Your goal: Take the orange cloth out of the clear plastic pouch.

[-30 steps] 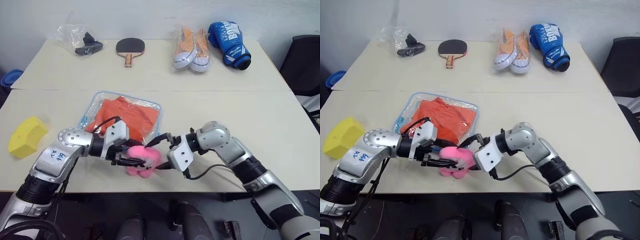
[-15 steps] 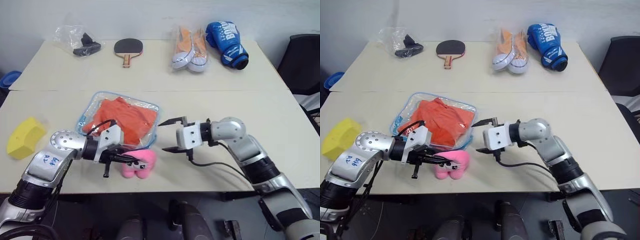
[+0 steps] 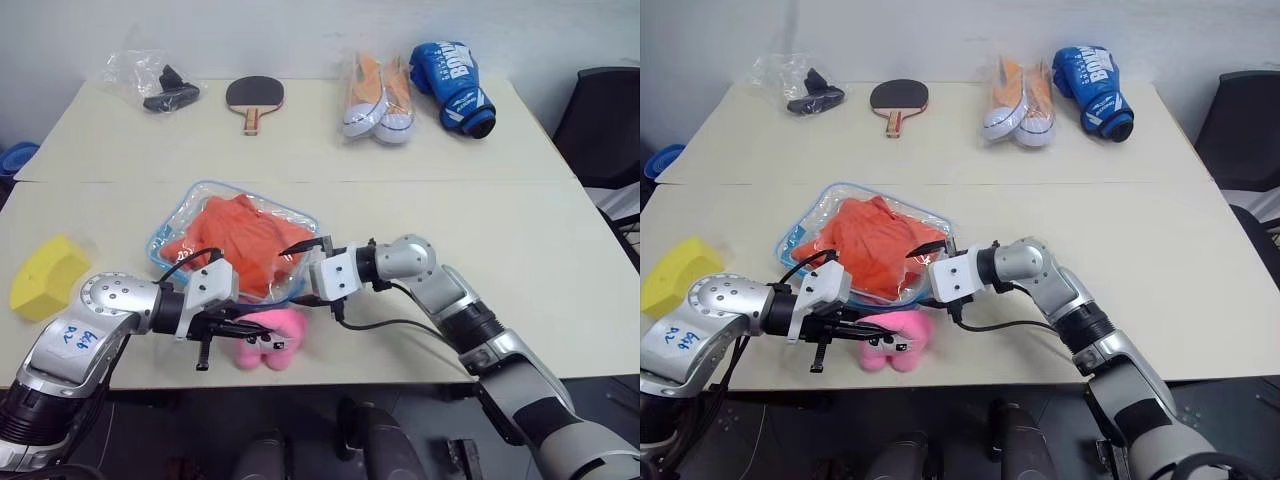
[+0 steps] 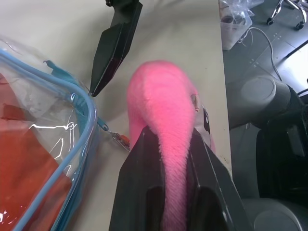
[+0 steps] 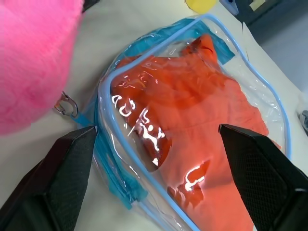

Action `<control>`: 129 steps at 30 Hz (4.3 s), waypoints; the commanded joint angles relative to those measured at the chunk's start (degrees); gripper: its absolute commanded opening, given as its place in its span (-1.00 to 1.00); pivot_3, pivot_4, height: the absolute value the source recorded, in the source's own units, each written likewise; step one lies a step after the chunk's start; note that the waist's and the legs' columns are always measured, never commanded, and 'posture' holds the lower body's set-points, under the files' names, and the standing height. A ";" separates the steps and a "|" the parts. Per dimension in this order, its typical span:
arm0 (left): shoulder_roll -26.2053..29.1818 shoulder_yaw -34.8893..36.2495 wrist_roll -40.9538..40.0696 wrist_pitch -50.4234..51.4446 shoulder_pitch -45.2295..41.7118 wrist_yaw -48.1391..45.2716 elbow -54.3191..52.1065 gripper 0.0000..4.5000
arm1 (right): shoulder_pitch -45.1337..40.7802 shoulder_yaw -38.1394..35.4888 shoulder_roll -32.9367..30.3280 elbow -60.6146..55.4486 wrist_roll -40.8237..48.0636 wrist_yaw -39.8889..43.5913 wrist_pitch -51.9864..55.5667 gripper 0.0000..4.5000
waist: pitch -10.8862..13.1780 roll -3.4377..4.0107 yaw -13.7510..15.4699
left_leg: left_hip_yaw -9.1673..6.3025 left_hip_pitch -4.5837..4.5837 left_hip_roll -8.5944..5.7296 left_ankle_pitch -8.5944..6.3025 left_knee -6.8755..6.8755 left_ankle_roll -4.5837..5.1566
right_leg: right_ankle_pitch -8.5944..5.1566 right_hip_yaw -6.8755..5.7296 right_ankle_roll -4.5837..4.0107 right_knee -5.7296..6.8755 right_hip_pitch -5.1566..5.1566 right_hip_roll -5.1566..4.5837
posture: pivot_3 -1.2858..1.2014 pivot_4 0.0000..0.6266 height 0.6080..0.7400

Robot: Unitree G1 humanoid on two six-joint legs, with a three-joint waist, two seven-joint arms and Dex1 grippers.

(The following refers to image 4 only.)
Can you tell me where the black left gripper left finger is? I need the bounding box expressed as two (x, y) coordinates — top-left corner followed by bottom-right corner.
(109, 126), (169, 231)

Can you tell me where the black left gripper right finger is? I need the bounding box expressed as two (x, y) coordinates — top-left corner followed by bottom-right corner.
(185, 127), (254, 231)

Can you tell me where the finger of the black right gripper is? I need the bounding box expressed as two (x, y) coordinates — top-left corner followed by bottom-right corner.
(89, 0), (143, 98)

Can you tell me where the clear pouch with blue trim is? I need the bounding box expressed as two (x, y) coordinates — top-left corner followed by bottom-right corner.
(0, 35), (132, 231)

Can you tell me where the pink fluffy cloth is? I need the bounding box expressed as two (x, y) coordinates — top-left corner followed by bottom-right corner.
(126, 60), (218, 231)

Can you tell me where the orange cloth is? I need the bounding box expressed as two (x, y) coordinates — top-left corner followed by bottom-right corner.
(0, 72), (73, 231)

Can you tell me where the grey and black robot body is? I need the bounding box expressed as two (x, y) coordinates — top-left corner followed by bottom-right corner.
(228, 74), (308, 231)

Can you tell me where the clear plastic storage box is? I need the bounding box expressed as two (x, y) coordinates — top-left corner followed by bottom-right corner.
(218, 9), (253, 51)

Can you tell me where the crumpled clear plastic bag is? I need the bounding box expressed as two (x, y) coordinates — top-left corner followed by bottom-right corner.
(219, 0), (251, 26)

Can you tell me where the chrome office chair base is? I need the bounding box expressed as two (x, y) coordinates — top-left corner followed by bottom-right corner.
(266, 0), (306, 31)

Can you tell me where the white cable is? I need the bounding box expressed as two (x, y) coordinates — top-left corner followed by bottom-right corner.
(239, 26), (292, 84)

